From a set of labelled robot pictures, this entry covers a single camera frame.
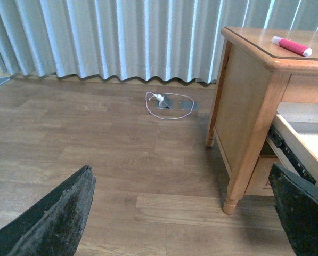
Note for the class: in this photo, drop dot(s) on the pale curtain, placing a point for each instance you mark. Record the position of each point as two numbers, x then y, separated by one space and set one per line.
144 39

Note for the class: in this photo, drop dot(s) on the wooden nightstand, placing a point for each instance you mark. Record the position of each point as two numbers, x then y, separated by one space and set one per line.
254 77

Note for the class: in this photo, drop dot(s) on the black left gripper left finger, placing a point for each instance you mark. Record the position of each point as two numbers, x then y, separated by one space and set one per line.
55 224

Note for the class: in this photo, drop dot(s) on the wooden drawer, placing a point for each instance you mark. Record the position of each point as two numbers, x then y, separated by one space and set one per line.
293 136

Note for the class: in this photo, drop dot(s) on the pink marker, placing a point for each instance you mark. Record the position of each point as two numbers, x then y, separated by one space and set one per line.
292 46

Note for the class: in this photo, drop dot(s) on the open metal floor socket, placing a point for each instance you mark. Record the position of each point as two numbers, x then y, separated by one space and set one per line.
163 102

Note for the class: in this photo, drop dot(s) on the metal floor plate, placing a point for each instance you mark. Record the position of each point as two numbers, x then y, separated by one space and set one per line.
189 105

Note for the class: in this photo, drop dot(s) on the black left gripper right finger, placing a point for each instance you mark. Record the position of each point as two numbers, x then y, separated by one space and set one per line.
297 208

